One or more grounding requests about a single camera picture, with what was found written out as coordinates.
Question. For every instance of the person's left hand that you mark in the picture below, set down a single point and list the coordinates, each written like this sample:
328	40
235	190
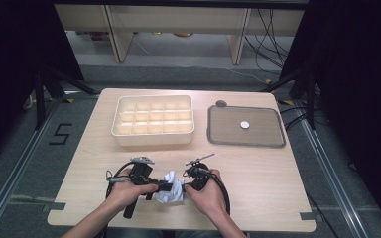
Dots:
122	193

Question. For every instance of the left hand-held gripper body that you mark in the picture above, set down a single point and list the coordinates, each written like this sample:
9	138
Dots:
142	170

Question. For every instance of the cream divided storage box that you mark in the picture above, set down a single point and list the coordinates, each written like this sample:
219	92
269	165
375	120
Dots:
152	137

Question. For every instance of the aluminium floor rail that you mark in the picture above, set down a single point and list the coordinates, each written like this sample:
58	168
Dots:
16	168
330	178

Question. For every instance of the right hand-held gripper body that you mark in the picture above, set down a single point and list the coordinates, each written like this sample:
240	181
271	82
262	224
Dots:
200	177

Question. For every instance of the grey tape strip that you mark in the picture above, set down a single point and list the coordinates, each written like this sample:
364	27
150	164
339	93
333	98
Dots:
307	216
53	207

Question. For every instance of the black metal stand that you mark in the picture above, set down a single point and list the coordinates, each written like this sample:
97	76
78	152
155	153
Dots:
311	99
40	99

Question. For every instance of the person's right hand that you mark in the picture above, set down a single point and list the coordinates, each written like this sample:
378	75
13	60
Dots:
208	200

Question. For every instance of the beige wooden desk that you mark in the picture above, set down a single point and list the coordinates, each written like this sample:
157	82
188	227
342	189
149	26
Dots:
178	16

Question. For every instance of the black curtain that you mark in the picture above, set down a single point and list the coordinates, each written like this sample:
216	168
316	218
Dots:
13	66
360	82

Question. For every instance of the small white round disc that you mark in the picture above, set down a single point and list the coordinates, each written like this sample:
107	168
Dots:
244	124

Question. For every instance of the small dark round knob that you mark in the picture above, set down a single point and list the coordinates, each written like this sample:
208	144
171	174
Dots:
221	103

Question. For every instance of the white sock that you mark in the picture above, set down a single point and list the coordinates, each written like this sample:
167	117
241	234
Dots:
173	195

